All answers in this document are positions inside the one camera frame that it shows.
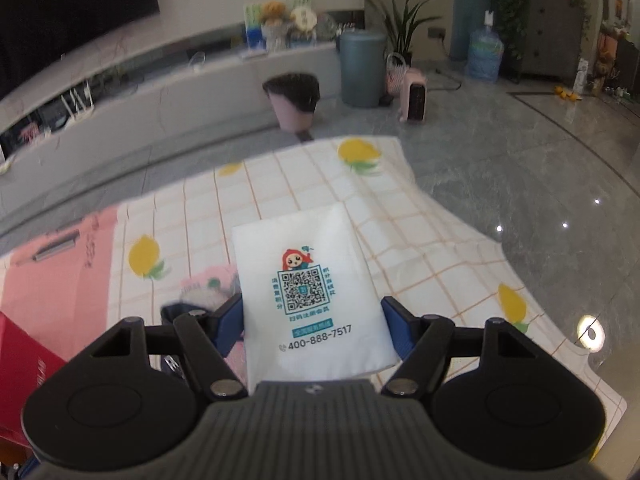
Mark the navy fabric item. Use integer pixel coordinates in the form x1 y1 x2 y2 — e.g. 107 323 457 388
160 293 244 358

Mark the pink cloth item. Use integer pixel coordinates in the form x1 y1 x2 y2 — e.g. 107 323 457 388
179 264 247 386

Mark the white tissue pack QR code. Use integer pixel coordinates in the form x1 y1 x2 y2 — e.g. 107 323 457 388
232 203 398 390

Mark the lemon print checkered tablecloth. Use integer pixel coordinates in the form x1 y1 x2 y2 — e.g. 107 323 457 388
107 136 627 432

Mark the pink restaurant mat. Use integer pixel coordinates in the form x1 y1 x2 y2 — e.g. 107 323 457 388
1 207 117 361

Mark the red box lid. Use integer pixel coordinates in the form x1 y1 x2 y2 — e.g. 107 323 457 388
0 314 65 464

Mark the pink small heater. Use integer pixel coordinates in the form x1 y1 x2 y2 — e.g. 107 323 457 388
399 68 427 122

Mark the pink bin with black bag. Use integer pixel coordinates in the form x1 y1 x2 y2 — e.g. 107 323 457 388
262 73 321 134

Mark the white marble TV bench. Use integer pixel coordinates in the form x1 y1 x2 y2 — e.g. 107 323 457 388
1 42 341 216

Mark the white wifi router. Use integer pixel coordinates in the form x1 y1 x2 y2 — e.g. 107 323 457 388
60 80 96 124

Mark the grey-blue tall trash can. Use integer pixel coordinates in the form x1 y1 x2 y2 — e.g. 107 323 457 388
336 29 387 108

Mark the blue water jug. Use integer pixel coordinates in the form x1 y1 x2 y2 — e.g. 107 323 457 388
465 11 504 82

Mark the green potted floor plant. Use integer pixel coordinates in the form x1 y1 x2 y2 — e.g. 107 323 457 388
363 0 442 65

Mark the teddy bear gift basket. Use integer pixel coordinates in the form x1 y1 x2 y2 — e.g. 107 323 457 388
243 0 318 53

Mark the grey drawer cabinet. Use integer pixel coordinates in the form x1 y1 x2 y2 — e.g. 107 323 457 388
518 0 585 80

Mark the black wall television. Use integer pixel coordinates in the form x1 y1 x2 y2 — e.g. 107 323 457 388
0 0 160 96

